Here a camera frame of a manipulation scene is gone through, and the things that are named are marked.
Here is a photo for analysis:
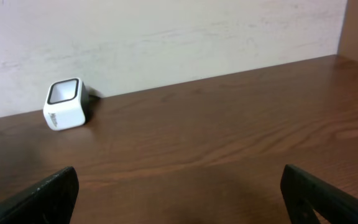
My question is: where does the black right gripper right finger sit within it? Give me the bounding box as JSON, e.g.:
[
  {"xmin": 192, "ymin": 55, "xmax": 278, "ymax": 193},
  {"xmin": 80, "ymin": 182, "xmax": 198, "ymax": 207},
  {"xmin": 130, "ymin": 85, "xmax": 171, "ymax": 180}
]
[{"xmin": 280, "ymin": 164, "xmax": 358, "ymax": 224}]

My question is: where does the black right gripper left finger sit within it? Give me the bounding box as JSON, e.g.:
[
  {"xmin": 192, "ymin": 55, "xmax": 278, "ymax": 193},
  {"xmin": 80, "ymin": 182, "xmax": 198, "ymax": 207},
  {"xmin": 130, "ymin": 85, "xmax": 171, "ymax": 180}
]
[{"xmin": 0, "ymin": 166, "xmax": 79, "ymax": 224}]

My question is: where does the white barcode scanner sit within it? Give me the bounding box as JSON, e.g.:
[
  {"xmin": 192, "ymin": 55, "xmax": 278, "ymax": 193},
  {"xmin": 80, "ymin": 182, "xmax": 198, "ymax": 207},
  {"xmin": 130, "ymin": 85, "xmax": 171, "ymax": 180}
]
[{"xmin": 43, "ymin": 77, "xmax": 90, "ymax": 131}]

